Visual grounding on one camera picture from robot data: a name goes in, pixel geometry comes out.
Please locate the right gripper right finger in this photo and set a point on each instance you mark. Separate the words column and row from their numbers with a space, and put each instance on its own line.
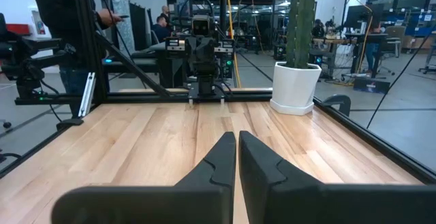
column 323, row 205

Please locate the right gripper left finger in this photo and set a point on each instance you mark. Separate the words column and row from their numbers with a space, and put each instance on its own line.
column 163, row 205

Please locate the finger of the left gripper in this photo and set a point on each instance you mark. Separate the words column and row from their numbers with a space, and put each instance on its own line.
column 208, row 54
column 193, row 54

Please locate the black neighbouring robot arm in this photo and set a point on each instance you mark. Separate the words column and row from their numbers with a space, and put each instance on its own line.
column 20, row 60

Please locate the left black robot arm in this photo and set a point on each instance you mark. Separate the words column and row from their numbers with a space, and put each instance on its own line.
column 204, row 81

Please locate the person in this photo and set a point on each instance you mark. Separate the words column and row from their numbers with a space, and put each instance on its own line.
column 58, row 13
column 160, row 28
column 318, row 28

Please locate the black desk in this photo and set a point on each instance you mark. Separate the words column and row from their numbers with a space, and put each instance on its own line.
column 163, row 64

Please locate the white plant pot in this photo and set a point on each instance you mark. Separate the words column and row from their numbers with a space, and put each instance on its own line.
column 294, row 88

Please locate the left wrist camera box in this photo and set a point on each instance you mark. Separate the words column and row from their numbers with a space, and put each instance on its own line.
column 201, row 24

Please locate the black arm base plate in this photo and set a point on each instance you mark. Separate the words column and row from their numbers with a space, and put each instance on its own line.
column 194, row 93

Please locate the black diagonal frame brace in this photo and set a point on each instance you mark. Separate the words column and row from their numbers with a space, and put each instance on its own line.
column 133, row 65

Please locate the black aluminium frame post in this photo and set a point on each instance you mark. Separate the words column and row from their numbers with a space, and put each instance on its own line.
column 86, row 30

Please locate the silver aluminium bracket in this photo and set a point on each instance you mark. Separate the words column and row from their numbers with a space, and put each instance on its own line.
column 86, row 94

